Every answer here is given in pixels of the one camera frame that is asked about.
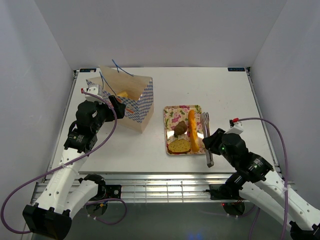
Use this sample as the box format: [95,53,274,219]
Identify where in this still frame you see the striped golden croissant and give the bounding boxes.
[117,91,129,98]

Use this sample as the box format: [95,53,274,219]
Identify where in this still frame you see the blue checkered paper bag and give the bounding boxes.
[86,65,154,133]

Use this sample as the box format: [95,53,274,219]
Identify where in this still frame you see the metal serving tongs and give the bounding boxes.
[199,111,215,168]

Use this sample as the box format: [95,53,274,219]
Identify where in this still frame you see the long orange wavy bread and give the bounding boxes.
[188,109,200,153]

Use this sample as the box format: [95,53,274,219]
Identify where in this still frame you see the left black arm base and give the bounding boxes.
[85,185,122,217]

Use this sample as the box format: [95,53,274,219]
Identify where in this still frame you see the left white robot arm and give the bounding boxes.
[22,95,126,240]

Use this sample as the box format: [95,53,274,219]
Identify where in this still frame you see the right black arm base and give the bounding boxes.
[205,184,256,218]

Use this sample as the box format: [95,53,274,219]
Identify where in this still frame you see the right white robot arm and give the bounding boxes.
[203,128,320,240]

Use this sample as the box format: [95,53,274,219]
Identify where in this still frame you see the toast bread slice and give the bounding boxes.
[167,139,191,155]

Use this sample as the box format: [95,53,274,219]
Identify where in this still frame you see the brown chocolate croissant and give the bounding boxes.
[173,121,188,138]

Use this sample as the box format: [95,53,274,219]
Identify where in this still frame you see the floral serving tray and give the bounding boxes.
[163,105,205,156]

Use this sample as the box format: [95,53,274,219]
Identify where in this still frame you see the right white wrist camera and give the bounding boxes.
[227,118,244,135]

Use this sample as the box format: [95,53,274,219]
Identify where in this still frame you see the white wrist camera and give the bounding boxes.
[81,84,103,102]
[227,118,244,135]

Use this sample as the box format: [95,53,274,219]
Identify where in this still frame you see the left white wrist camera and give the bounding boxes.
[81,84,103,102]

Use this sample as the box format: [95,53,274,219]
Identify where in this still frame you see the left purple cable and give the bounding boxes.
[0,91,129,235]

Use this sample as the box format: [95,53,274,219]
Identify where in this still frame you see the aluminium frame rail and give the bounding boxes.
[29,172,301,205]

